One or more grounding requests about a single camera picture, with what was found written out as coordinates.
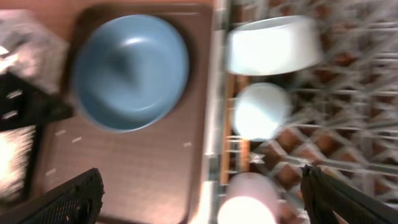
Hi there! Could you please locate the light blue cup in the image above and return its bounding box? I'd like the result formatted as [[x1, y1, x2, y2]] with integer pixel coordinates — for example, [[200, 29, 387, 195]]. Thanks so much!
[[231, 82, 292, 142]]

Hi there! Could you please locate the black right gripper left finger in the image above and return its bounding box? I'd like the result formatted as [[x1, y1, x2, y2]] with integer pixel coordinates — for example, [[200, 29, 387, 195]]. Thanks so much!
[[1, 168, 104, 224]]

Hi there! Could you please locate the wooden chopstick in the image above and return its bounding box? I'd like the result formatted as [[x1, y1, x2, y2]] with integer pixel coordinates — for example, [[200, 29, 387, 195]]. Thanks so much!
[[238, 75, 251, 174], [220, 73, 234, 185]]

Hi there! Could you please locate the white rice pile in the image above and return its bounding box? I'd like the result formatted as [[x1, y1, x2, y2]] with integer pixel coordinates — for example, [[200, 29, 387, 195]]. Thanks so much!
[[1, 126, 35, 202]]

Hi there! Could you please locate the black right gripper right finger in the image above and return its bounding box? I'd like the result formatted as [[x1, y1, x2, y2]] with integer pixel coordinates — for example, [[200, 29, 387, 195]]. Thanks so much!
[[300, 166, 397, 224]]

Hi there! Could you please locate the brown serving tray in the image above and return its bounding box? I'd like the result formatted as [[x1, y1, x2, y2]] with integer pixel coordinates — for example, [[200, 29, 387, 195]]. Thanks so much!
[[30, 2, 213, 223]]

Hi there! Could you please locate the light blue bowl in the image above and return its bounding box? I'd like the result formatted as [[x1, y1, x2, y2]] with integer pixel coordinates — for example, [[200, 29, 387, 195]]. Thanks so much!
[[226, 16, 323, 76]]

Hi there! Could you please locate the black tray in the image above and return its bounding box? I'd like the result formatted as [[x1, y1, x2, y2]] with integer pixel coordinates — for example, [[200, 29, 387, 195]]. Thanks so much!
[[22, 126, 45, 200]]

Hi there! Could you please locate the pink cup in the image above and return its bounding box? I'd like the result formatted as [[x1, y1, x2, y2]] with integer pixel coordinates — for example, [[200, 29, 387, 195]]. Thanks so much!
[[217, 172, 280, 224]]

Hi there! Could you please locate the dark blue plate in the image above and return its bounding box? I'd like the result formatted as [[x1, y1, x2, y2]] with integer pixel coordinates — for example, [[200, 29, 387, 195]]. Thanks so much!
[[71, 14, 190, 133]]

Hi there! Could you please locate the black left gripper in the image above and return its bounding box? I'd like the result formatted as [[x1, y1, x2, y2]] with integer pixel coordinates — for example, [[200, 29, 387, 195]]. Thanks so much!
[[1, 73, 73, 131]]

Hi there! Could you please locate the clear plastic bin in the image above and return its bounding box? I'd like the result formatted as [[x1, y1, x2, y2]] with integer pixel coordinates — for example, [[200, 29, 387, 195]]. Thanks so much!
[[1, 9, 69, 94]]

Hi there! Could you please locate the grey dishwasher rack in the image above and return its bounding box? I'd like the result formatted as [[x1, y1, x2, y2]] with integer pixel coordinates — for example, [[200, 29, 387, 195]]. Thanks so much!
[[192, 0, 397, 223]]

